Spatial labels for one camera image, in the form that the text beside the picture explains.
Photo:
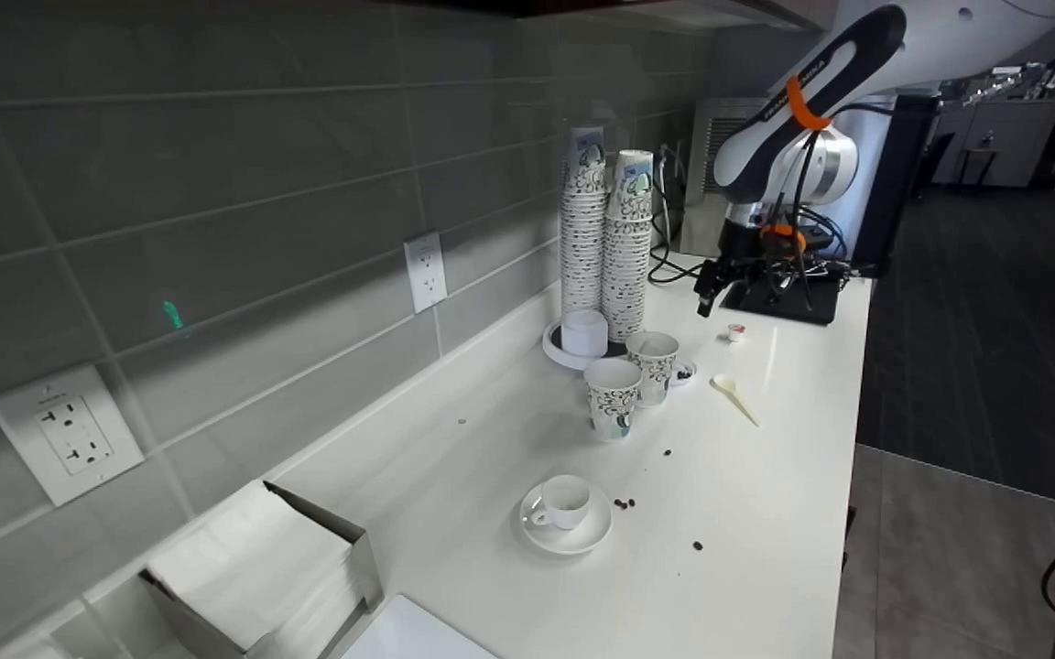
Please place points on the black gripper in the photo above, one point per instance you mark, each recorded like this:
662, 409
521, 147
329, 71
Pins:
740, 250

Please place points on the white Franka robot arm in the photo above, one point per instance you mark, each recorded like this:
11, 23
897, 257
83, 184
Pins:
797, 112

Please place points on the patterned paper cup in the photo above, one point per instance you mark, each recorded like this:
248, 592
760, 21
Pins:
614, 398
652, 363

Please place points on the white lid stack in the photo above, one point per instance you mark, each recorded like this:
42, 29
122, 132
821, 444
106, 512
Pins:
583, 331

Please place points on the tall sleeved paper cup stack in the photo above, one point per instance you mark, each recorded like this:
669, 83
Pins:
578, 219

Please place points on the white tea cup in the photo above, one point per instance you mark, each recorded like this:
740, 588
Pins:
566, 500

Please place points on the black device on counter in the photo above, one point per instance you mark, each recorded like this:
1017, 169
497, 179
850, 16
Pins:
797, 299

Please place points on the cream plastic spoon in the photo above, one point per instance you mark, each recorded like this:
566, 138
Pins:
732, 393

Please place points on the white round plate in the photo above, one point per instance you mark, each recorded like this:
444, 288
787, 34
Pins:
557, 353

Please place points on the black tall cabinet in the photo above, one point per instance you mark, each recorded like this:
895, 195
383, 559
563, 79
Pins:
895, 184

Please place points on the white flat tray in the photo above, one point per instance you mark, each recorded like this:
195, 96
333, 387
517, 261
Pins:
411, 631

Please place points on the white napkin dispenser box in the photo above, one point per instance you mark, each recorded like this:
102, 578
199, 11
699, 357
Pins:
248, 570

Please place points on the white wall outlet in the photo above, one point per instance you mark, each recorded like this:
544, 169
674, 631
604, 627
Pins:
62, 433
426, 273

